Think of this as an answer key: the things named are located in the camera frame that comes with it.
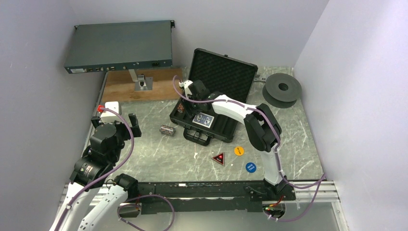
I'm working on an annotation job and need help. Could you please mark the blue patterned card deck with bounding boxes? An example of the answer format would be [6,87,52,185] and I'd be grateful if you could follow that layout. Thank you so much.
[192,113,215,128]

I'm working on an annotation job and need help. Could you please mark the orange blue chip stack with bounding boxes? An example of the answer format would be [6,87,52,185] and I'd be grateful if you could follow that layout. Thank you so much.
[159,125,176,136]

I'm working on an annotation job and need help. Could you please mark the red triangular dealer button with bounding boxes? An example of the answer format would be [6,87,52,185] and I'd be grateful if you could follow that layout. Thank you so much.
[212,152,225,166]

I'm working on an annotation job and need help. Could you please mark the orange round button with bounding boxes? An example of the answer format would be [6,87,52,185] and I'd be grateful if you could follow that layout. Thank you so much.
[234,146,245,156]

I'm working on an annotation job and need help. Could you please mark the blue big blind button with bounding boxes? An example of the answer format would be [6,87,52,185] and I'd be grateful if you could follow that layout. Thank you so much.
[245,162,257,173]

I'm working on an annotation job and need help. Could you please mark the orange black chip stack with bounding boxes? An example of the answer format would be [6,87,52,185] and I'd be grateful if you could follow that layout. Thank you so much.
[177,103,185,114]

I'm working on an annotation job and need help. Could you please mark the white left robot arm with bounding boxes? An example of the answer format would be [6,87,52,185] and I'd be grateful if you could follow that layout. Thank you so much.
[50,114,141,231]

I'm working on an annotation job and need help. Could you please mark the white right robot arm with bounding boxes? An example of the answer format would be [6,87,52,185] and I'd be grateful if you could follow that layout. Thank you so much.
[178,80,285,200]

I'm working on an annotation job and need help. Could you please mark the black poker set case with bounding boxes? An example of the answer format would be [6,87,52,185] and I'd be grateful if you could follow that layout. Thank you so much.
[169,48,258,146]

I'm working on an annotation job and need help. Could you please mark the wooden board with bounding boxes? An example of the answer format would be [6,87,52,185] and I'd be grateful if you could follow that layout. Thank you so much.
[102,67,183,103]

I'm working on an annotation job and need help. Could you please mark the grey filament spool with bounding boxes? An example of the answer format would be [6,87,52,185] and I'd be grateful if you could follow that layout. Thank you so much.
[262,73,302,108]

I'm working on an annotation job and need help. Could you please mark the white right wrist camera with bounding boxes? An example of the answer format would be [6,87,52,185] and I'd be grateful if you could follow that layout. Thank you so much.
[179,80,193,98]

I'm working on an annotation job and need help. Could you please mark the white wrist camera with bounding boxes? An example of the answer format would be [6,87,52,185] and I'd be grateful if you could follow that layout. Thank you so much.
[97,101,121,123]
[179,80,193,98]

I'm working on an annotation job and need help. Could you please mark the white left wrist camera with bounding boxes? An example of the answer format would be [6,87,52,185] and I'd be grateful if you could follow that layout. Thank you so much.
[97,101,121,123]

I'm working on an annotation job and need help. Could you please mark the grey metal stand bracket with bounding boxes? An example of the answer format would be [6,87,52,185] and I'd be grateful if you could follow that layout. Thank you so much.
[129,69,153,91]

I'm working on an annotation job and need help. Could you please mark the red handled clamp tool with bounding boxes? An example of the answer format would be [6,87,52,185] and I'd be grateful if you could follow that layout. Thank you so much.
[254,74,267,82]

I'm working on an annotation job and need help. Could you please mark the grey network switch box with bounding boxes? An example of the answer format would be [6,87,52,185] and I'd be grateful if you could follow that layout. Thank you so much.
[64,20,176,74]

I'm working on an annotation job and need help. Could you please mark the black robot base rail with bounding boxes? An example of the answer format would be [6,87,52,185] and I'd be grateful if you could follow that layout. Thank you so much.
[125,180,296,215]

